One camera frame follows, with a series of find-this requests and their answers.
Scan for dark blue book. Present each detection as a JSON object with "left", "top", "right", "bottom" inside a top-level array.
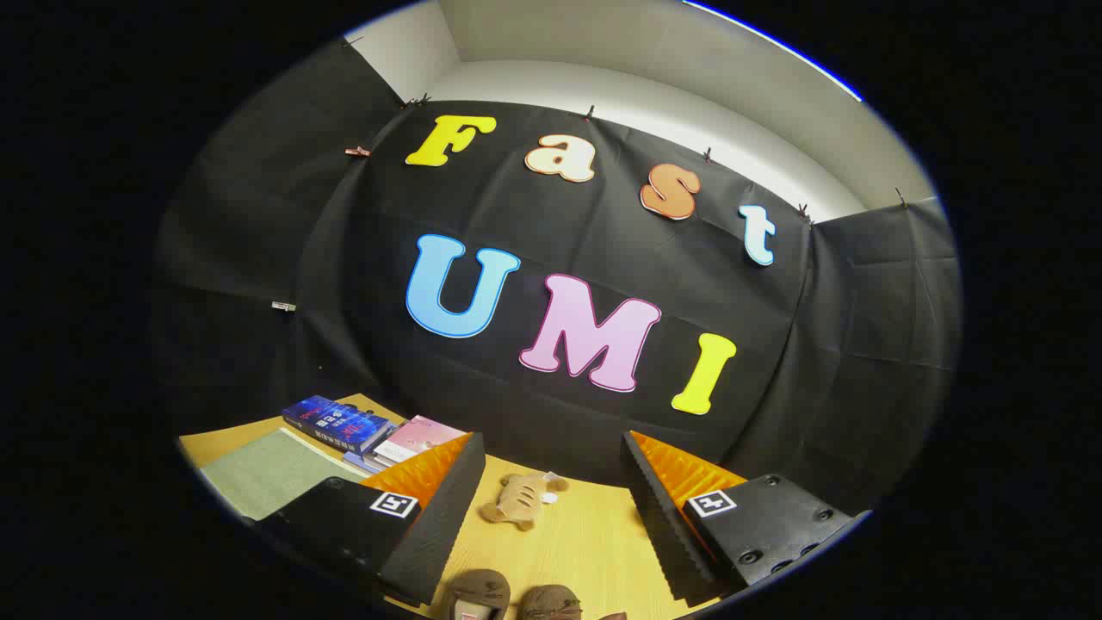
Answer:
[{"left": 282, "top": 395, "right": 397, "bottom": 455}]

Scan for tan bread plush toy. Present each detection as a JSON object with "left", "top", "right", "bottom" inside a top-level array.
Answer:
[{"left": 480, "top": 472, "right": 571, "bottom": 530}]

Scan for brown fuzzy shoe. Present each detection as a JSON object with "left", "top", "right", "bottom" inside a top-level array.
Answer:
[
  {"left": 443, "top": 568, "right": 511, "bottom": 620},
  {"left": 519, "top": 585, "right": 584, "bottom": 620}
]

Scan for pink cover book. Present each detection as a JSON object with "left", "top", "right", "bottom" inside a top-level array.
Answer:
[{"left": 372, "top": 415, "right": 467, "bottom": 467}]

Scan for cream fabric storage box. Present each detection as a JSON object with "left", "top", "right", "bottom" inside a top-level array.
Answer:
[{"left": 198, "top": 428, "right": 371, "bottom": 522}]

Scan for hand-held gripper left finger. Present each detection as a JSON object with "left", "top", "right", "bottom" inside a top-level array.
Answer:
[{"left": 257, "top": 432, "right": 488, "bottom": 606}]

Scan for black backdrop cloth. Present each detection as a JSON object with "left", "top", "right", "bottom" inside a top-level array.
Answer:
[{"left": 151, "top": 39, "right": 963, "bottom": 518}]

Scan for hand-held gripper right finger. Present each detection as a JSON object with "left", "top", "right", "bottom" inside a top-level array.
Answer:
[{"left": 621, "top": 430, "right": 872, "bottom": 605}]

